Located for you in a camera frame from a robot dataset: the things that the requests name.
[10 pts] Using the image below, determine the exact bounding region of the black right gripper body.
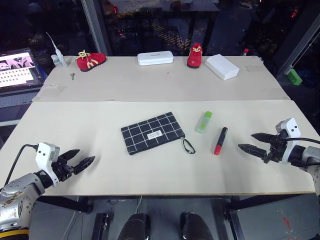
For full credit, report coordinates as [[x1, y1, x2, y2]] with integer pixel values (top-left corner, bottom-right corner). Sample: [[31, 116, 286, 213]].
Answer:
[[262, 130, 289, 165]]

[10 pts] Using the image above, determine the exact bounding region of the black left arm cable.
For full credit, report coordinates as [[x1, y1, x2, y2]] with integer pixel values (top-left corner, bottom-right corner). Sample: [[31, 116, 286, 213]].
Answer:
[[3, 143, 40, 189]]

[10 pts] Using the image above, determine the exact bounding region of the white rectangular box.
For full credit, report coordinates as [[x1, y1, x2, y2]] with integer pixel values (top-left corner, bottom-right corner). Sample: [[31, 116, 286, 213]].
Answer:
[[204, 54, 240, 81]]

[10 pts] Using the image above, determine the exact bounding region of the grey aluminium frame post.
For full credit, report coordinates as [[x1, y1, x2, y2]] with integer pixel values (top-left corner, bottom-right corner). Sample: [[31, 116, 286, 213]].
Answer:
[[275, 18, 320, 76], [80, 0, 113, 57]]

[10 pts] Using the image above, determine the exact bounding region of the black grid pencil pouch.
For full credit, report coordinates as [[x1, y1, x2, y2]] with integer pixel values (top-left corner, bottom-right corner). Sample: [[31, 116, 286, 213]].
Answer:
[[120, 111, 197, 157]]

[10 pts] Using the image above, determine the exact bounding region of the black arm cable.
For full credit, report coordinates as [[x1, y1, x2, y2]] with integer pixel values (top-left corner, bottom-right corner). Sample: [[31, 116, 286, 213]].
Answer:
[[3, 143, 40, 189], [284, 136, 320, 146]]

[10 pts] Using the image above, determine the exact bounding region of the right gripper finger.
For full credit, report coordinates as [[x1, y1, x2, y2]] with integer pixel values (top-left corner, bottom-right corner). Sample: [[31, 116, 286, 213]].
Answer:
[[237, 143, 268, 159], [250, 132, 275, 144]]

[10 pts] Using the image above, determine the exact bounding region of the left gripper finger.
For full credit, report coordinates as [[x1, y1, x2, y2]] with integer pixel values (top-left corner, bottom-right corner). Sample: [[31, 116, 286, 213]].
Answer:
[[59, 149, 81, 164], [73, 155, 96, 175]]

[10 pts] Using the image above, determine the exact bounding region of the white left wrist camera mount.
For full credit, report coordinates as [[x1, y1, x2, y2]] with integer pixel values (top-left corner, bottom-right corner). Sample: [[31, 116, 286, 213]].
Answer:
[[34, 142, 61, 187]]

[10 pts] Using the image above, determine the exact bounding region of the green translucent glue stick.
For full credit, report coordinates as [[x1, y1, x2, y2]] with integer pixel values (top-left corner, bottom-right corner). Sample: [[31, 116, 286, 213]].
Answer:
[[194, 110, 214, 134]]

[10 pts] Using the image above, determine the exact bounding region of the red and black marker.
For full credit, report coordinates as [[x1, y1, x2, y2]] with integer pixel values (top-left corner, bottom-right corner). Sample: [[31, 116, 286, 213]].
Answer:
[[213, 126, 229, 156]]

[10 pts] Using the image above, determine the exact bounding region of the dark rounded shape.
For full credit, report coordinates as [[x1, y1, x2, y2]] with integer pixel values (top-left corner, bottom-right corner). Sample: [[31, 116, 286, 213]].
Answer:
[[179, 211, 214, 240], [116, 212, 151, 240]]

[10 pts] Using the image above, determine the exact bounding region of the white cable under table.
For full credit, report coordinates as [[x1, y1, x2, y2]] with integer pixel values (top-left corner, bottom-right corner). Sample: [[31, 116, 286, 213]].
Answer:
[[135, 195, 144, 215]]

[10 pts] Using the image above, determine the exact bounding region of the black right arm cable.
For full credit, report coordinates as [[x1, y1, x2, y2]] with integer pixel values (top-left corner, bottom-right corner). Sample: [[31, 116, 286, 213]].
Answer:
[[284, 136, 320, 146]]

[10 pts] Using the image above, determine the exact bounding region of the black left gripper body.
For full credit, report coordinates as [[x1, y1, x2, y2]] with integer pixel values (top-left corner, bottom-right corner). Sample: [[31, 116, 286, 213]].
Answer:
[[51, 155, 76, 185]]

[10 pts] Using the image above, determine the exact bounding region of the laptop screen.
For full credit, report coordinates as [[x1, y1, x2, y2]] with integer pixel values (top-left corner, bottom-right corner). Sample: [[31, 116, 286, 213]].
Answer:
[[0, 47, 46, 95]]

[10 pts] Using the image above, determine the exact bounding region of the red shoe with yellow laces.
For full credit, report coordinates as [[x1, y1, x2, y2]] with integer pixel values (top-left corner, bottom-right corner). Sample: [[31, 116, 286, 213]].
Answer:
[[75, 49, 108, 73], [186, 42, 203, 69]]

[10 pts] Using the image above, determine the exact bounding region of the white oblong hard case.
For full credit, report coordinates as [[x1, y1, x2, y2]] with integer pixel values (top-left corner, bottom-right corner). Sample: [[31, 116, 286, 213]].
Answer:
[[136, 50, 175, 67]]

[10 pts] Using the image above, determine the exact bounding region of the green box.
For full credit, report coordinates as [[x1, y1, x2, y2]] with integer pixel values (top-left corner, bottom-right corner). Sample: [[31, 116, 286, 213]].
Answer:
[[285, 68, 304, 87]]

